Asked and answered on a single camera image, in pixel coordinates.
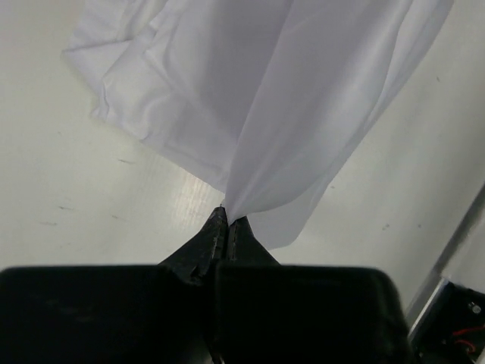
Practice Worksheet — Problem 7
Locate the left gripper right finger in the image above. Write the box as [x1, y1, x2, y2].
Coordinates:
[214, 218, 415, 363]

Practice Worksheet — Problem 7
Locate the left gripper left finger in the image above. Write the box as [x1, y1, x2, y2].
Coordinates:
[1, 207, 228, 363]

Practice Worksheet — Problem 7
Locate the white long sleeve shirt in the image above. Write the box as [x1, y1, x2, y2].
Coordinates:
[63, 1, 452, 249]

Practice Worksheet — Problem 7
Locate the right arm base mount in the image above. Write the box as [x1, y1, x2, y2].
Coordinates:
[406, 276, 484, 363]

